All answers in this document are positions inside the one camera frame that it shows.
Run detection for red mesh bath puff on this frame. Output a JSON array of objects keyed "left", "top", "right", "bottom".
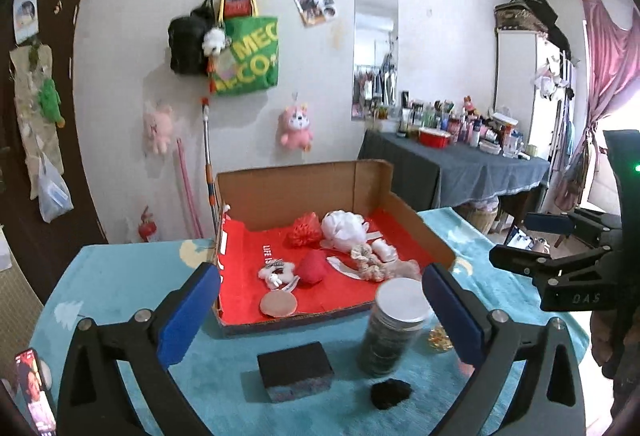
[{"left": 286, "top": 211, "right": 322, "bottom": 247}]

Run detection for tall glass jar of tea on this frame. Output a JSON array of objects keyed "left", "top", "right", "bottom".
[{"left": 357, "top": 277, "right": 435, "bottom": 378}]

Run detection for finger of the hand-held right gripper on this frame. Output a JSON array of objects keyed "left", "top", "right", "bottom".
[
  {"left": 524, "top": 211, "right": 608, "bottom": 242},
  {"left": 489, "top": 243, "right": 608, "bottom": 288}
]

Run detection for group of cosmetic bottles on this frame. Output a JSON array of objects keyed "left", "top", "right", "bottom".
[{"left": 365, "top": 91, "right": 538, "bottom": 159}]

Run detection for green plush toy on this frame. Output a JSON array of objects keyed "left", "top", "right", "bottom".
[{"left": 37, "top": 77, "right": 66, "bottom": 127}]

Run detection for mop handle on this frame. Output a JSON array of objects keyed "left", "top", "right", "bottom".
[{"left": 200, "top": 96, "right": 221, "bottom": 237}]

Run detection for hanging pastel clothes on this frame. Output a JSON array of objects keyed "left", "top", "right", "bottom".
[{"left": 550, "top": 106, "right": 577, "bottom": 162}]

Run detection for round beige pad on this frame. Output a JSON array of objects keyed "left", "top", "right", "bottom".
[{"left": 259, "top": 289, "right": 298, "bottom": 318}]

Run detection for patterned suitcase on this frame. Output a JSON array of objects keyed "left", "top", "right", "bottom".
[{"left": 494, "top": 0, "right": 546, "bottom": 34}]

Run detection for red bowl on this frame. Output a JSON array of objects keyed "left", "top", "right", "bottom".
[{"left": 417, "top": 127, "right": 452, "bottom": 149}]

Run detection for wall mirror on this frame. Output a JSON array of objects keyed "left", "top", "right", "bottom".
[{"left": 351, "top": 0, "right": 400, "bottom": 122}]

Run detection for white paper strip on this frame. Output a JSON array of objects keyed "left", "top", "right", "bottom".
[{"left": 326, "top": 256, "right": 361, "bottom": 279}]

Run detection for woven basket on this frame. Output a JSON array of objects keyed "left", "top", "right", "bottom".
[{"left": 452, "top": 196, "right": 501, "bottom": 237}]

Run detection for light pink plush bunny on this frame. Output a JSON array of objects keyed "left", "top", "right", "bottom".
[{"left": 142, "top": 101, "right": 174, "bottom": 155}]

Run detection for white doll plush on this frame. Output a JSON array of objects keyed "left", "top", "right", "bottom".
[{"left": 257, "top": 259, "right": 301, "bottom": 291}]

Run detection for green tote bag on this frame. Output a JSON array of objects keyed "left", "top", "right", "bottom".
[{"left": 209, "top": 0, "right": 279, "bottom": 96}]

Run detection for white soft cloth wad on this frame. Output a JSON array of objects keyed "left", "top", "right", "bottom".
[{"left": 372, "top": 239, "right": 399, "bottom": 262}]

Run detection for black patterned box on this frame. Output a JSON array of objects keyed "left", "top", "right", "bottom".
[{"left": 256, "top": 341, "right": 335, "bottom": 403}]

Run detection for pink curtain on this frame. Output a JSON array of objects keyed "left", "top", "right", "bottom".
[{"left": 552, "top": 0, "right": 640, "bottom": 212}]

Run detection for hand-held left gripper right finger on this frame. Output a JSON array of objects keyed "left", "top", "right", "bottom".
[{"left": 421, "top": 263, "right": 588, "bottom": 436}]

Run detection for smartphone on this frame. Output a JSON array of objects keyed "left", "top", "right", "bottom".
[{"left": 14, "top": 348, "right": 58, "bottom": 434}]

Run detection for black scrunchie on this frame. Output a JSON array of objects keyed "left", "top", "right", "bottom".
[{"left": 369, "top": 378, "right": 413, "bottom": 412}]

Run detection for white plush dog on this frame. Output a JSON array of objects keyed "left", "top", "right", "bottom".
[{"left": 201, "top": 27, "right": 227, "bottom": 57}]

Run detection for pink plush fox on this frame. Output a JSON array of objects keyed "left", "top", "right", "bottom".
[{"left": 277, "top": 102, "right": 316, "bottom": 151}]

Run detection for hanging clear plastic bag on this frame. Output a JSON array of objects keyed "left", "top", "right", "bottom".
[{"left": 37, "top": 151, "right": 75, "bottom": 223}]

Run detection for black hanging bag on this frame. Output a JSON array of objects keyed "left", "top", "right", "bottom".
[{"left": 167, "top": 0, "right": 217, "bottom": 76}]

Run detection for beige hanging organizer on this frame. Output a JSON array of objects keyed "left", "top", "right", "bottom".
[{"left": 9, "top": 41, "right": 66, "bottom": 197}]

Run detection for red plush heart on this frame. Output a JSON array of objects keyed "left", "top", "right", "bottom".
[{"left": 295, "top": 249, "right": 333, "bottom": 287}]

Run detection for cream crochet scrunchie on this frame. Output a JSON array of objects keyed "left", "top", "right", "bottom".
[{"left": 350, "top": 243, "right": 396, "bottom": 284}]

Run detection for door photo print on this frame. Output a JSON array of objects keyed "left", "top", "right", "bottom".
[{"left": 12, "top": 0, "right": 40, "bottom": 44}]

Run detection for cardboard box with red lining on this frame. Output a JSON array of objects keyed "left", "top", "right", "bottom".
[{"left": 212, "top": 159, "right": 457, "bottom": 337}]

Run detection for side table with grey cloth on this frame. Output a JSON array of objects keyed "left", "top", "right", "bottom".
[{"left": 357, "top": 129, "right": 551, "bottom": 217}]

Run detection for dark brown door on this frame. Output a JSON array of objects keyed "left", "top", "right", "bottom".
[{"left": 0, "top": 0, "right": 108, "bottom": 312}]

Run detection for white mesh bath puff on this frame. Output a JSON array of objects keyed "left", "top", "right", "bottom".
[{"left": 320, "top": 209, "right": 371, "bottom": 252}]

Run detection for white wardrobe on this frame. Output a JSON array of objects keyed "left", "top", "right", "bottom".
[{"left": 494, "top": 29, "right": 576, "bottom": 162}]

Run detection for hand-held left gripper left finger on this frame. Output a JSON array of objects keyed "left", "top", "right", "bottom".
[{"left": 55, "top": 261, "right": 223, "bottom": 436}]

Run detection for pink tubes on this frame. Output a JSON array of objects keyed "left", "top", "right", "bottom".
[{"left": 175, "top": 139, "right": 203, "bottom": 239}]

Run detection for black clothes pile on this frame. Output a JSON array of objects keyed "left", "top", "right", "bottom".
[{"left": 515, "top": 0, "right": 573, "bottom": 62}]

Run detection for gold hair clip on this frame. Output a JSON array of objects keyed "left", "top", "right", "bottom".
[{"left": 425, "top": 323, "right": 458, "bottom": 353}]

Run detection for person's right forearm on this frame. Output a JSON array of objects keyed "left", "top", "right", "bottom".
[{"left": 589, "top": 309, "right": 640, "bottom": 422}]

